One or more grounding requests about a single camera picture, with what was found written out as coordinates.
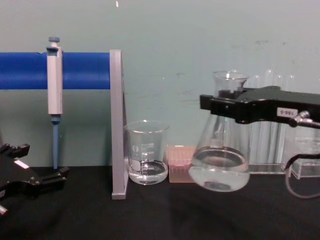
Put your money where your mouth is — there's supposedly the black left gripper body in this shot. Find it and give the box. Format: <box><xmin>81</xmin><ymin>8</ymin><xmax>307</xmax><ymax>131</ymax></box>
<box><xmin>0</xmin><ymin>151</ymin><xmax>34</xmax><ymax>200</ymax></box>

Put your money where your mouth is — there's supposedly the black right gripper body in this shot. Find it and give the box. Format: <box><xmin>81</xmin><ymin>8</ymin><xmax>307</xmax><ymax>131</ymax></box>
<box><xmin>239</xmin><ymin>85</ymin><xmax>320</xmax><ymax>125</ymax></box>

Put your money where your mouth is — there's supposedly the clear glass conical flask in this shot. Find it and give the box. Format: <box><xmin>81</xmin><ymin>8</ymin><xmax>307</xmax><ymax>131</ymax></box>
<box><xmin>188</xmin><ymin>70</ymin><xmax>251</xmax><ymax>193</ymax></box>

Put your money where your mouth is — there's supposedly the clear glass test tube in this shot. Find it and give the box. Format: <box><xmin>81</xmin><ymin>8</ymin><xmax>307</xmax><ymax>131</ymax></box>
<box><xmin>264</xmin><ymin>68</ymin><xmax>276</xmax><ymax>165</ymax></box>

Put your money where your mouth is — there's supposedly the pink pipette tip box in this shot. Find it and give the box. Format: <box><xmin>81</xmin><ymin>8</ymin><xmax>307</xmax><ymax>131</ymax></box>
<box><xmin>166</xmin><ymin>144</ymin><xmax>198</xmax><ymax>184</ymax></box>

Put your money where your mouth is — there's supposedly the grey and blue pipette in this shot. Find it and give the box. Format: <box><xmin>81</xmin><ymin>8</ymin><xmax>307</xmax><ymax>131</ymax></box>
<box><xmin>46</xmin><ymin>36</ymin><xmax>64</xmax><ymax>170</ymax></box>

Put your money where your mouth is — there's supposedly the clear acrylic tube rack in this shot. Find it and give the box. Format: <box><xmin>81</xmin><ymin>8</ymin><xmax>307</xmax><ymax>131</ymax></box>
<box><xmin>246</xmin><ymin>124</ymin><xmax>320</xmax><ymax>180</ymax></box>

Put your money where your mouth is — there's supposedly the blue rack bar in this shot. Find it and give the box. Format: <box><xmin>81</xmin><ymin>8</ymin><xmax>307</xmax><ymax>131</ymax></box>
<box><xmin>0</xmin><ymin>51</ymin><xmax>111</xmax><ymax>91</ymax></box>

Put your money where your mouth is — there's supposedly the grey rack end plate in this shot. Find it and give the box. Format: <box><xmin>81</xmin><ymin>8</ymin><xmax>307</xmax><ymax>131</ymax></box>
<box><xmin>109</xmin><ymin>49</ymin><xmax>129</xmax><ymax>201</ymax></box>

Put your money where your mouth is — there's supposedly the clear glass beaker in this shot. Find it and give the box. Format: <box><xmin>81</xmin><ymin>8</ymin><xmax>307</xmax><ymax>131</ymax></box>
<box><xmin>122</xmin><ymin>120</ymin><xmax>171</xmax><ymax>186</ymax></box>

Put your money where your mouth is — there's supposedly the black table cloth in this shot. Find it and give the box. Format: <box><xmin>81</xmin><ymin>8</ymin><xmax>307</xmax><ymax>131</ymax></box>
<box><xmin>0</xmin><ymin>164</ymin><xmax>320</xmax><ymax>240</ymax></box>

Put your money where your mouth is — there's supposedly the dark cable with silver plug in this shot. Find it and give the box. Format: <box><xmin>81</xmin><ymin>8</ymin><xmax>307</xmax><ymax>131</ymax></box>
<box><xmin>284</xmin><ymin>110</ymin><xmax>320</xmax><ymax>200</ymax></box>

